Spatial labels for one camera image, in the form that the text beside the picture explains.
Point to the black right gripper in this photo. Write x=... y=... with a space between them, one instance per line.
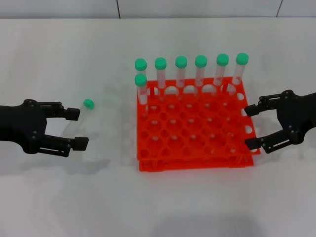
x=296 y=111

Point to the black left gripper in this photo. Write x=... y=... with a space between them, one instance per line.
x=22 y=123

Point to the clear test tube green cap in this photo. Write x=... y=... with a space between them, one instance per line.
x=141 y=80
x=88 y=103
x=200 y=61
x=181 y=61
x=222 y=59
x=160 y=63
x=242 y=58
x=140 y=64

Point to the orange plastic test tube rack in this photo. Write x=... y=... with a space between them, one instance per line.
x=192 y=128

